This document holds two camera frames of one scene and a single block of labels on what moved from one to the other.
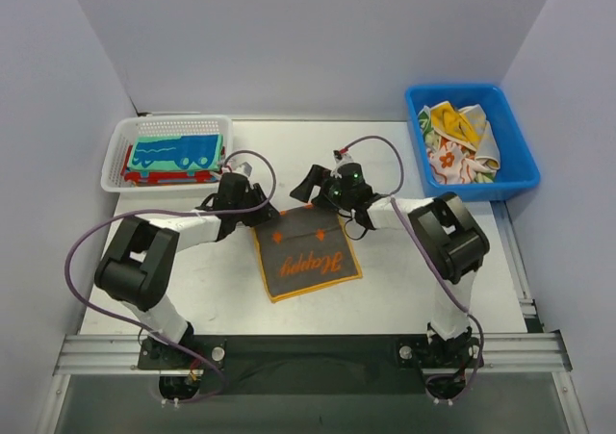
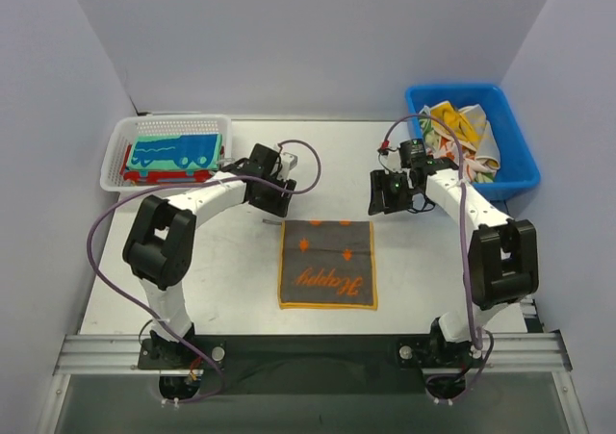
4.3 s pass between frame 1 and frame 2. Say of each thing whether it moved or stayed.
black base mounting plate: stayed
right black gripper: moved
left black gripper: moved
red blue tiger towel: stayed
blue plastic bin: stayed
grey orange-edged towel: moved
